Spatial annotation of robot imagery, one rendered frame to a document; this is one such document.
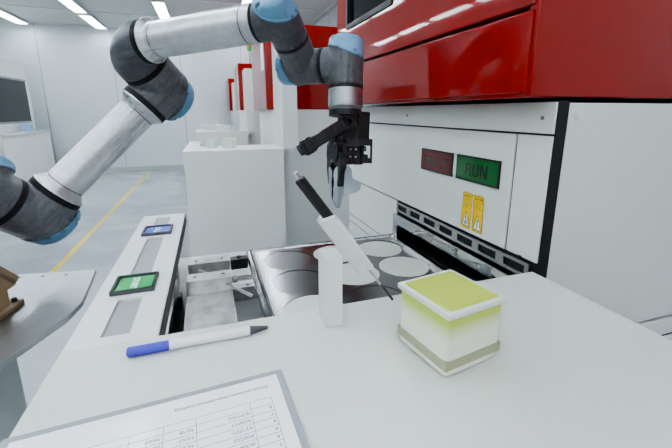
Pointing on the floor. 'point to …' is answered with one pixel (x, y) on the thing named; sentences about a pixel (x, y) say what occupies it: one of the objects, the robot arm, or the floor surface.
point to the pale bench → (21, 124)
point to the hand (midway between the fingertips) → (334, 202)
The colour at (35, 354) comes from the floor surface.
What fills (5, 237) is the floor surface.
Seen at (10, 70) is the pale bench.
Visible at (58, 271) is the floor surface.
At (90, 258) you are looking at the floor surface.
